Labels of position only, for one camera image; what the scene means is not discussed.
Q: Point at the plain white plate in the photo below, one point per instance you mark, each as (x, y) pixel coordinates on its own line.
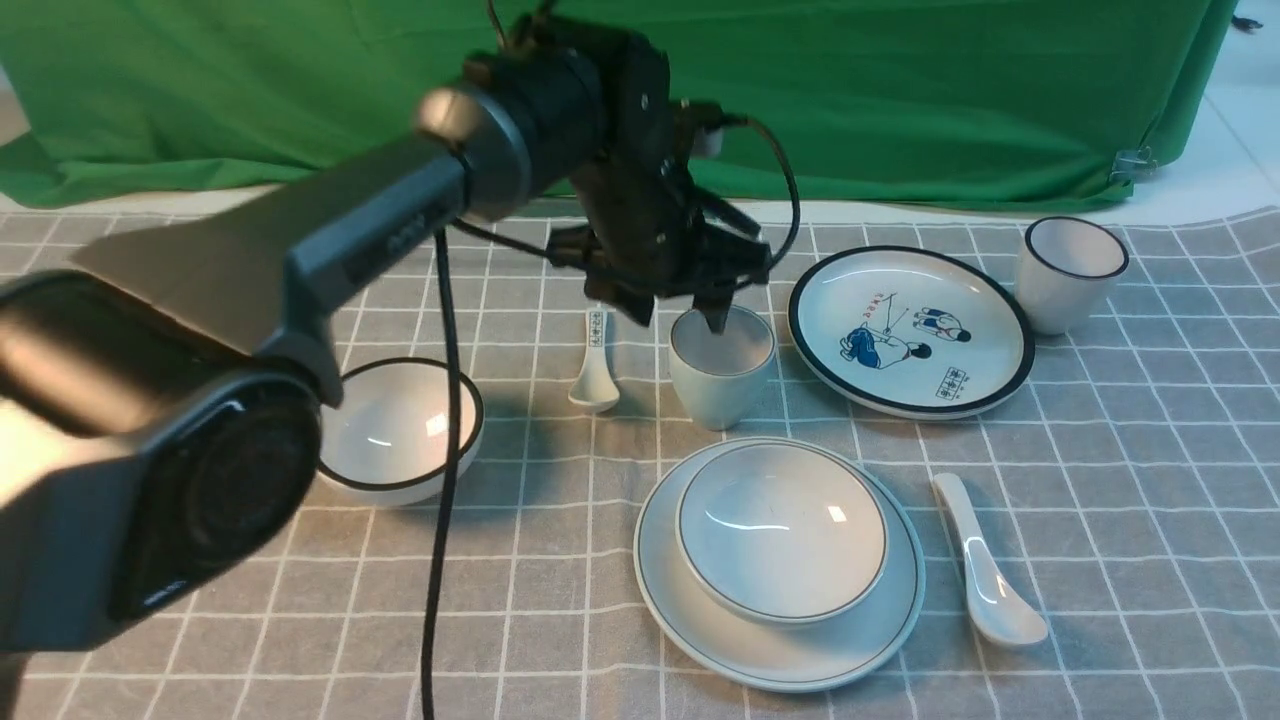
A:
(776, 657)

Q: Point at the plate with cartoon figures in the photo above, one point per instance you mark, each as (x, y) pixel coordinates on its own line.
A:
(910, 333)

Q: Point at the grey checked tablecloth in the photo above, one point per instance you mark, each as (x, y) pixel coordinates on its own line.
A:
(1128, 492)

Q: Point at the white bowl thin rim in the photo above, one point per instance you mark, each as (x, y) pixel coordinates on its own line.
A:
(782, 533)

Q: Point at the green backdrop cloth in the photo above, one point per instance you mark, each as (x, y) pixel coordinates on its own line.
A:
(997, 105)

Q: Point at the metal binder clip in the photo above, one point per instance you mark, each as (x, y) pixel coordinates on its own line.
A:
(1133, 165)

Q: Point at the white cup black rim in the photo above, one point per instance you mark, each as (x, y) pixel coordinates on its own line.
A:
(1065, 269)

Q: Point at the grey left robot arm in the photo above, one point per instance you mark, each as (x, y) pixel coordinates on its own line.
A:
(162, 392)

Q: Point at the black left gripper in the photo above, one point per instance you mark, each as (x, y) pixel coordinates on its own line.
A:
(652, 231)

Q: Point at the white bowl thick black rim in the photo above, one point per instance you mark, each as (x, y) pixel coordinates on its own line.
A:
(385, 445)

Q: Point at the small white patterned spoon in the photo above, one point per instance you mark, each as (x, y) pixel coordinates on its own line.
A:
(595, 391)

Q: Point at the large white ceramic spoon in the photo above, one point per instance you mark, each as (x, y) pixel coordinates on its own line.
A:
(996, 610)

